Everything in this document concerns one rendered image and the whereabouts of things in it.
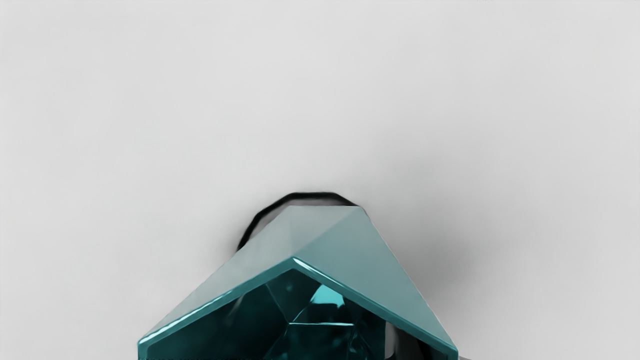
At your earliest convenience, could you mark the teal faceted mug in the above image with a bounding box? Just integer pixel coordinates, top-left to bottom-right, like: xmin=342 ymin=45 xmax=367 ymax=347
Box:
xmin=137 ymin=205 xmax=459 ymax=360

